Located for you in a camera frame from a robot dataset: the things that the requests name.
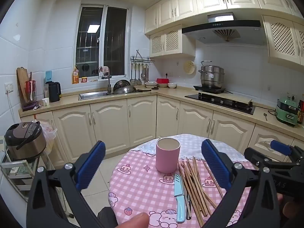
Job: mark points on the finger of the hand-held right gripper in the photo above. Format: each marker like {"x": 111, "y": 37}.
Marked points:
{"x": 281, "y": 147}
{"x": 254, "y": 155}

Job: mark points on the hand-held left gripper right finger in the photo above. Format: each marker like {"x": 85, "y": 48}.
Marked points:
{"x": 216, "y": 163}

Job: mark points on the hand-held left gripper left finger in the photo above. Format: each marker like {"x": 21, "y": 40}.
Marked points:
{"x": 91, "y": 163}

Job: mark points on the pile of wooden chopsticks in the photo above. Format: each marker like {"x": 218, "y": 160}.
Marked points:
{"x": 192, "y": 185}

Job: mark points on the light blue knife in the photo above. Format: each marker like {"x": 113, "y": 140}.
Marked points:
{"x": 179, "y": 190}

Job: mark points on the pink cup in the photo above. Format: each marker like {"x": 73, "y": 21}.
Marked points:
{"x": 166, "y": 161}

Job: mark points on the holder with red utensils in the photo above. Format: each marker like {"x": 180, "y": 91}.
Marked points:
{"x": 30, "y": 90}

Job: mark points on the person's right hand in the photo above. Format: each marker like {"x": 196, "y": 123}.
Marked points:
{"x": 293, "y": 209}

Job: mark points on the person's left hand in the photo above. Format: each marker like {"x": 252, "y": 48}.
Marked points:
{"x": 133, "y": 222}

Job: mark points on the green multi cooker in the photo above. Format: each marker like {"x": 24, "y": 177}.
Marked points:
{"x": 286, "y": 114}

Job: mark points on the small metal scoop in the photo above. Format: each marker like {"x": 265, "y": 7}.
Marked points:
{"x": 265, "y": 116}

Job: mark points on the dark sauce bottle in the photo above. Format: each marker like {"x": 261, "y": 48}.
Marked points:
{"x": 301, "y": 114}

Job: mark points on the cream lower cabinets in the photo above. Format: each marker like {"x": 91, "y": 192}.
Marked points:
{"x": 109, "y": 123}

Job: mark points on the black gas stove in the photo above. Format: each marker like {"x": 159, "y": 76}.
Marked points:
{"x": 237, "y": 108}

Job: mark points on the clear plastic bag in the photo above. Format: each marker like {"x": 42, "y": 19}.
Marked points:
{"x": 49, "y": 135}

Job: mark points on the dark metal utensil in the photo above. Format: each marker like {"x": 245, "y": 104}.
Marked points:
{"x": 188, "y": 209}

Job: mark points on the pink checkered tablecloth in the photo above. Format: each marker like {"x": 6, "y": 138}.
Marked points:
{"x": 142, "y": 185}

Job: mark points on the dark cloth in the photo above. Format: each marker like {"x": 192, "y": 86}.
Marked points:
{"x": 106, "y": 218}

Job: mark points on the steel sink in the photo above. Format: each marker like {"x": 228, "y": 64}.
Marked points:
{"x": 92, "y": 95}

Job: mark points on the brown rice cooker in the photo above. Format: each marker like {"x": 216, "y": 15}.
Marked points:
{"x": 23, "y": 142}

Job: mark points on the black induction cooker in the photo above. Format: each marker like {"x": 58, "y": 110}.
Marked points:
{"x": 209, "y": 89}

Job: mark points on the white metal rack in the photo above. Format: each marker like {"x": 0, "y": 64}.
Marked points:
{"x": 16, "y": 163}

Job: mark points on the small white cup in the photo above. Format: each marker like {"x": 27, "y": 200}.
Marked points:
{"x": 45, "y": 102}

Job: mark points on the steel faucet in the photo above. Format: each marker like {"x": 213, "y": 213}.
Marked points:
{"x": 109, "y": 85}

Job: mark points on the black electric kettle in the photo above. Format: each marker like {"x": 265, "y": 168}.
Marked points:
{"x": 54, "y": 92}

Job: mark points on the steel wok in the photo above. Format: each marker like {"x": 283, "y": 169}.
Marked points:
{"x": 125, "y": 90}

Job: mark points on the steel colander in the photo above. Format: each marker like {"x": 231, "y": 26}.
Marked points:
{"x": 121, "y": 85}

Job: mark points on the small orange jar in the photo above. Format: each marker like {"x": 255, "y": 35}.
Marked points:
{"x": 84, "y": 79}

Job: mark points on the steel steamer pot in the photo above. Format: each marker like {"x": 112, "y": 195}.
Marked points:
{"x": 211, "y": 78}

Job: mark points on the beige kitchen countertop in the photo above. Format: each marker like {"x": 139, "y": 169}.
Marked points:
{"x": 166, "y": 93}

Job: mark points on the yellow bottle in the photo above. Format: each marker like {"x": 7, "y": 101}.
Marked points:
{"x": 75, "y": 76}

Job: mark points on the white bowl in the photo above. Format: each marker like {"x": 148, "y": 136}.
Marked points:
{"x": 172, "y": 85}

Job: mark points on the black round pan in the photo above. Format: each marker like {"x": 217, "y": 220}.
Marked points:
{"x": 143, "y": 90}

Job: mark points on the hanging kitchen utensil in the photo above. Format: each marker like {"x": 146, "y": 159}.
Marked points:
{"x": 143, "y": 74}
{"x": 139, "y": 79}
{"x": 146, "y": 74}
{"x": 131, "y": 78}
{"x": 135, "y": 78}

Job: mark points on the pink cloth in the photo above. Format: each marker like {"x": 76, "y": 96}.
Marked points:
{"x": 104, "y": 69}

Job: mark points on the blue box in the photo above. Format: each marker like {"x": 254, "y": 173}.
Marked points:
{"x": 48, "y": 76}

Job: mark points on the round yellow plate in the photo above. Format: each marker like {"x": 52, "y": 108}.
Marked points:
{"x": 189, "y": 67}

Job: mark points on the wooden cutting board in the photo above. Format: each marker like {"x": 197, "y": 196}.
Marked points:
{"x": 21, "y": 83}

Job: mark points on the lattice door cabinet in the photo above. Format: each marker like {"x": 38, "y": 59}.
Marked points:
{"x": 171, "y": 41}
{"x": 282, "y": 38}

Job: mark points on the dark window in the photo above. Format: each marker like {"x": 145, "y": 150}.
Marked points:
{"x": 114, "y": 40}

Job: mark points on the range hood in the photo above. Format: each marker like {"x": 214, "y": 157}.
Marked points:
{"x": 225, "y": 28}

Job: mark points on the white wall outlet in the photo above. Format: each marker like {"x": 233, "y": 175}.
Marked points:
{"x": 8, "y": 87}

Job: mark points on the wall utensil rack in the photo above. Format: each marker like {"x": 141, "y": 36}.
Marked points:
{"x": 142, "y": 58}

